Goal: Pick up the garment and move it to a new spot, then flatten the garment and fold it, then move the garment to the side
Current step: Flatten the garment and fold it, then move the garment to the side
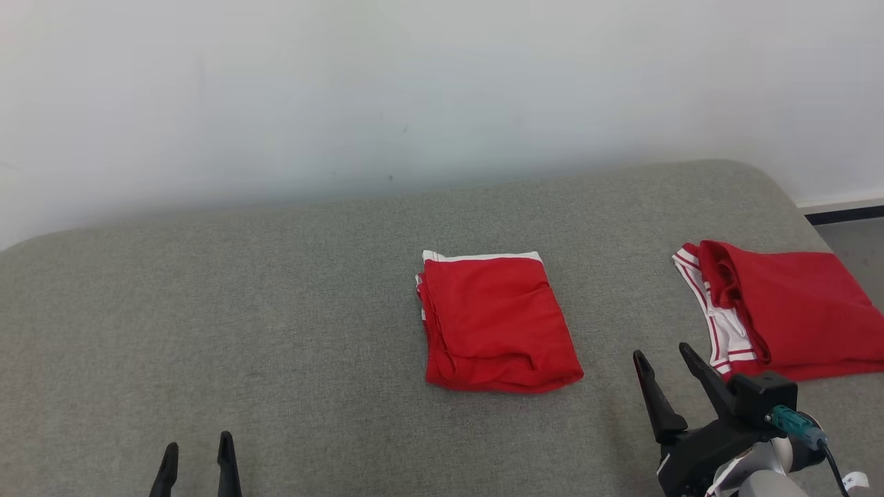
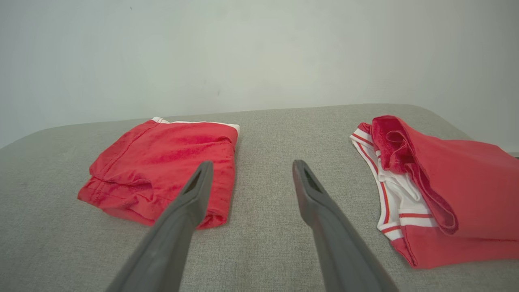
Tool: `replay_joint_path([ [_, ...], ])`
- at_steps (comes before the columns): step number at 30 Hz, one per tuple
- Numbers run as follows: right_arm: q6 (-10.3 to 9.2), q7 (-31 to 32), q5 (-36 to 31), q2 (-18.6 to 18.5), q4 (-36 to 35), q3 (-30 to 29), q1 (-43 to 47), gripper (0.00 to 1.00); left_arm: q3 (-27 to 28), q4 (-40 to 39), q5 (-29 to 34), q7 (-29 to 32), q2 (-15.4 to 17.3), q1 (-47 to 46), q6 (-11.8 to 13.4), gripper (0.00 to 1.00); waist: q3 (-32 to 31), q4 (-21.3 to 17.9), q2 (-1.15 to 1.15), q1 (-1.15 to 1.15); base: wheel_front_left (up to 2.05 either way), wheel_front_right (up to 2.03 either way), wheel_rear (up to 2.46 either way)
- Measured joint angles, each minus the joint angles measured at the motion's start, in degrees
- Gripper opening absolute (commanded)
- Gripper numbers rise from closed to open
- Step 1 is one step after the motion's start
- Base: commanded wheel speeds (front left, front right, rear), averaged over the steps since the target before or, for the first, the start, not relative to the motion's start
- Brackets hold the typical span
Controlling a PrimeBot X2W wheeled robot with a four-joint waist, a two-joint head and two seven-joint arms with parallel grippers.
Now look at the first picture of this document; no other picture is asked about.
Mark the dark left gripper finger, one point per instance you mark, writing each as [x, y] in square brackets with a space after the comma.
[166, 476]
[228, 469]

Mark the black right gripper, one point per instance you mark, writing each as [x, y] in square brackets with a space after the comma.
[697, 459]

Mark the red basketball jersey white sleeves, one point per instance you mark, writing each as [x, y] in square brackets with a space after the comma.
[801, 310]

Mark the red shorts with white stripe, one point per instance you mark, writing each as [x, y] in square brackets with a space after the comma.
[497, 324]

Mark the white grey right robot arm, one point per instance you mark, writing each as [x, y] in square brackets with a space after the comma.
[773, 469]

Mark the grey fabric sofa seat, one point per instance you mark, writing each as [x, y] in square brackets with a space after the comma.
[276, 310]

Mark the black skirting board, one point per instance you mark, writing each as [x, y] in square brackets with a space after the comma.
[846, 215]

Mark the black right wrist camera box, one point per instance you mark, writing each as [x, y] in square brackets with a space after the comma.
[763, 400]

